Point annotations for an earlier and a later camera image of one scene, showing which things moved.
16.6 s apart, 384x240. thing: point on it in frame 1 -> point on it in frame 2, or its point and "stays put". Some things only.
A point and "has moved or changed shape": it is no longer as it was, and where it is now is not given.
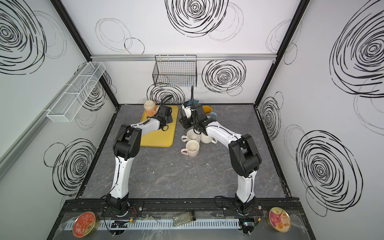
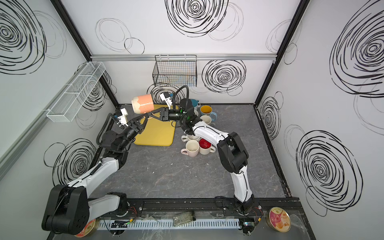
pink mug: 192,147 stays put
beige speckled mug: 191,136 stays put
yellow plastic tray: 160,138 stays put
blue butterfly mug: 208,110 stays put
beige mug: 149,107 has moved or changed shape
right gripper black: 186,120 -> 165,114
